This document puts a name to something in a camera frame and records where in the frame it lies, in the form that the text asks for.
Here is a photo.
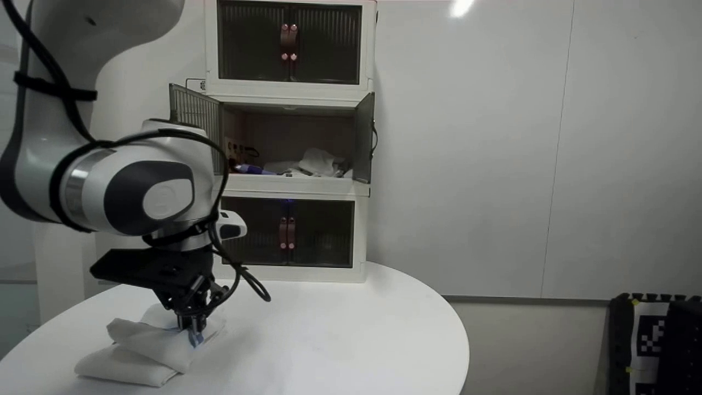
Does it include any white three-tier storage cabinet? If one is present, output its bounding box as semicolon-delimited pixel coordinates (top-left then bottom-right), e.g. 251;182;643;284
168;0;377;284

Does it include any red-striped white towel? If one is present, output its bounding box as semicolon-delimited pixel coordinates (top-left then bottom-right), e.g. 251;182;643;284
74;344;176;389

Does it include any crumpled cloth inside cabinet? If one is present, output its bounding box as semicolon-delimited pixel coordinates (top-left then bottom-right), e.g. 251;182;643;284
263;148;353;179

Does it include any black checkered calibration board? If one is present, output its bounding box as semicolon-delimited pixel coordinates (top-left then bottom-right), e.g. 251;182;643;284
607;294;702;395

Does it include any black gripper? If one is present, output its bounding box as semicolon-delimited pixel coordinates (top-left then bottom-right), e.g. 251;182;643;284
151;268;229;348

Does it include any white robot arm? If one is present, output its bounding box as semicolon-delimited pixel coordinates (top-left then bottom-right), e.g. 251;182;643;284
2;0;231;333

